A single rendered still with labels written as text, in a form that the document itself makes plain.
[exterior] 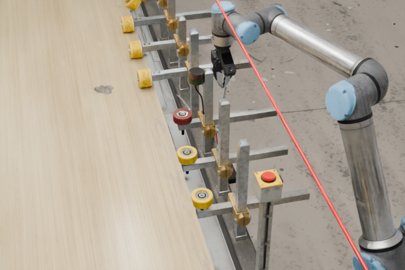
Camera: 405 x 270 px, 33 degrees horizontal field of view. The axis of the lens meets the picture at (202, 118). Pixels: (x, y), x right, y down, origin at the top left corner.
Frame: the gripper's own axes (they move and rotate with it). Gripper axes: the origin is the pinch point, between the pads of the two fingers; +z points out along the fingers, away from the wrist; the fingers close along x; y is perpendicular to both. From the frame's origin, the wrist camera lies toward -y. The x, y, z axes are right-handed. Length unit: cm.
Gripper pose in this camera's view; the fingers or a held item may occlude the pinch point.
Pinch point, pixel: (223, 86)
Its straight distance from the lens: 287.4
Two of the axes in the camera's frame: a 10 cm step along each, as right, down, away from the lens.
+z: 0.0, 8.0, 6.0
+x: -9.7, 1.4, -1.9
